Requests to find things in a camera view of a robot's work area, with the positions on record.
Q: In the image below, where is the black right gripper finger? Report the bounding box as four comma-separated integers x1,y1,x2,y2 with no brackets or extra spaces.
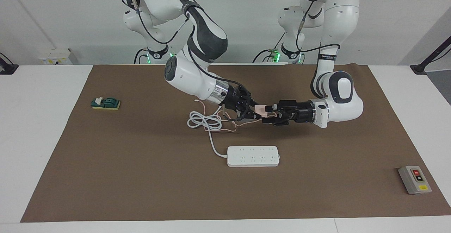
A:
243,88,260,108
236,108,263,121

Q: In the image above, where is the pink charger cable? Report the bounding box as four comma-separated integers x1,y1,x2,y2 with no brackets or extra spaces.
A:
193,99,279,132

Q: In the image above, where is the white power strip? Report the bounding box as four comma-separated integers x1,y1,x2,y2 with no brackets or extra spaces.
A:
227,146,280,167

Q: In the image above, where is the brown table mat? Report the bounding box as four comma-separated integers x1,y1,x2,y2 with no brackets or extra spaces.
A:
20,64,451,223

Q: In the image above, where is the green circuit board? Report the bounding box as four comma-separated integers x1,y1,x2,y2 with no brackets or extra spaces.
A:
91,97,121,111

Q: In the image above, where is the black table clamp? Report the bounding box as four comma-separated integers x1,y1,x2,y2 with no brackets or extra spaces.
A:
410,35,451,75
0,52,19,75

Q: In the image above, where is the white box with yellow labels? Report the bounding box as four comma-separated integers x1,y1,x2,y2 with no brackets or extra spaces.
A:
38,48,73,65

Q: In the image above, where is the white power strip cord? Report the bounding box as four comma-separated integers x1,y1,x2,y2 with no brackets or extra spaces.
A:
187,106,229,157

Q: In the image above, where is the black base cable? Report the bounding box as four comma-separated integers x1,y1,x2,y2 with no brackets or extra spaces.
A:
252,48,279,64
134,48,150,65

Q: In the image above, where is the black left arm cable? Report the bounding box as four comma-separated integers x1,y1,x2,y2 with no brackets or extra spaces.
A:
296,0,341,53

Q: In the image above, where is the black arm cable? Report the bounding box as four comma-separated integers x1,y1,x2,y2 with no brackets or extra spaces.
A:
296,0,341,53
122,0,247,96

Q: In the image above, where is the grey on-off switch box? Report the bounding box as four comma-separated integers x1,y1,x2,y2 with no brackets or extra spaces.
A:
398,165,432,195

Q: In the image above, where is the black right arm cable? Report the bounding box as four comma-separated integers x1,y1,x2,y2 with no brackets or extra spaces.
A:
122,0,247,96

